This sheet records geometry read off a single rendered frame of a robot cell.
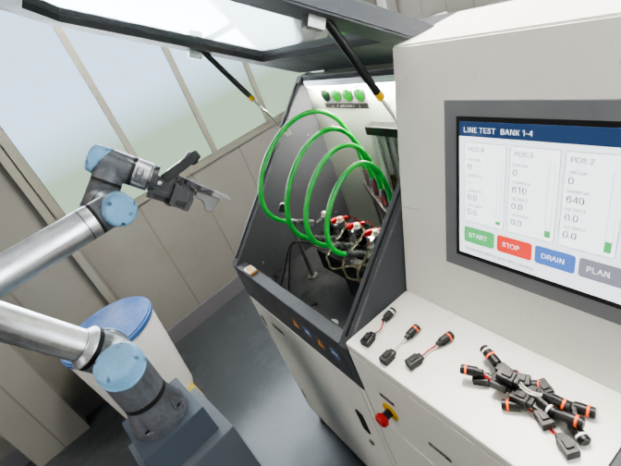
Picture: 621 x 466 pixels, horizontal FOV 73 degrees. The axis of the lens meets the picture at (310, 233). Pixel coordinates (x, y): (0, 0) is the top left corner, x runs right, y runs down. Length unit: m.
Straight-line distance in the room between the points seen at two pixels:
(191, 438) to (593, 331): 0.96
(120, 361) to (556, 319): 0.95
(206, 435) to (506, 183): 0.97
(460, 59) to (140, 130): 2.17
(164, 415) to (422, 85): 0.99
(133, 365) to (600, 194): 1.01
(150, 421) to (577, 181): 1.06
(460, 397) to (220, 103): 2.46
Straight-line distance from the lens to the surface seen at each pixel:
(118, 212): 1.02
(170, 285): 2.98
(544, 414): 0.86
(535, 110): 0.78
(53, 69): 2.66
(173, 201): 1.15
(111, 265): 2.81
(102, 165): 1.16
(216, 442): 1.28
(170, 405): 1.22
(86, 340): 1.24
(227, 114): 2.98
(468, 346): 0.98
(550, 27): 0.77
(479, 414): 0.88
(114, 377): 1.14
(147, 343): 2.40
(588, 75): 0.75
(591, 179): 0.76
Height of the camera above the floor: 1.71
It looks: 29 degrees down
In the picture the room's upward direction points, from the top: 22 degrees counter-clockwise
